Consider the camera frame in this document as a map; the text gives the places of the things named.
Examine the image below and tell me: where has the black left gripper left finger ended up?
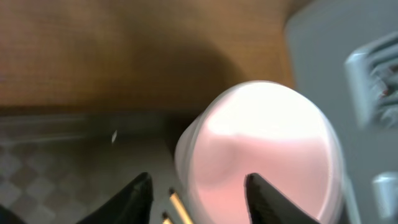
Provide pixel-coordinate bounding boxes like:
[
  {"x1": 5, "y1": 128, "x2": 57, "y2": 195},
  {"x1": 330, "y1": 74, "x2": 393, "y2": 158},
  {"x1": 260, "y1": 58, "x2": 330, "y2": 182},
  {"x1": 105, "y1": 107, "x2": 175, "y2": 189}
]
[{"x1": 77, "y1": 172, "x2": 154, "y2": 224}]

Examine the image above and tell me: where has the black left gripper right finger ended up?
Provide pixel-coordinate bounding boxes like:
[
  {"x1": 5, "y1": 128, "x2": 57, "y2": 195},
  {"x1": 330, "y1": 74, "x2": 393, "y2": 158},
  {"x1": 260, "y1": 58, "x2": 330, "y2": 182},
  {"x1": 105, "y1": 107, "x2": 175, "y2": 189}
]
[{"x1": 244, "y1": 173, "x2": 319, "y2": 224}]

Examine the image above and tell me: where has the pink plastic cup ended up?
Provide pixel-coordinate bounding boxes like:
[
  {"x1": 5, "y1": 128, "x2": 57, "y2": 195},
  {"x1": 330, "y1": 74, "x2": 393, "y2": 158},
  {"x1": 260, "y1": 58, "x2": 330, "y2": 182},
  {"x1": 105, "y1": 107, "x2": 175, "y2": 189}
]
[{"x1": 175, "y1": 81, "x2": 344, "y2": 224}]

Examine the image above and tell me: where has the grey dishwasher rack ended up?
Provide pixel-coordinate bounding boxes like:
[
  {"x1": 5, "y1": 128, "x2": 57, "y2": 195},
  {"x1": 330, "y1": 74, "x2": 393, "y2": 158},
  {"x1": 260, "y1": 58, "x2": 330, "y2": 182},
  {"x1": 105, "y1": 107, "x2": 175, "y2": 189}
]
[{"x1": 285, "y1": 0, "x2": 397, "y2": 223}]

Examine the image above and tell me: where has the wooden chopstick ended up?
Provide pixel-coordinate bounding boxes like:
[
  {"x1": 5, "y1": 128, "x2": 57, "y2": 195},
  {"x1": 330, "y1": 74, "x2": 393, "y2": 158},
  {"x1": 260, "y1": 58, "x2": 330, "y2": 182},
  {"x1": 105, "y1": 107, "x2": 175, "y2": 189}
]
[
  {"x1": 162, "y1": 212, "x2": 173, "y2": 224},
  {"x1": 169, "y1": 188, "x2": 193, "y2": 224}
]

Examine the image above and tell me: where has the dark brown serving tray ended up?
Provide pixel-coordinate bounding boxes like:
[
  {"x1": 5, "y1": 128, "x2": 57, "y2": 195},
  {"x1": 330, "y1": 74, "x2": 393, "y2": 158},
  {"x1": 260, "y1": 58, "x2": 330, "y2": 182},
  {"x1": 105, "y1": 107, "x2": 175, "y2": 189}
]
[{"x1": 1, "y1": 113, "x2": 192, "y2": 223}]

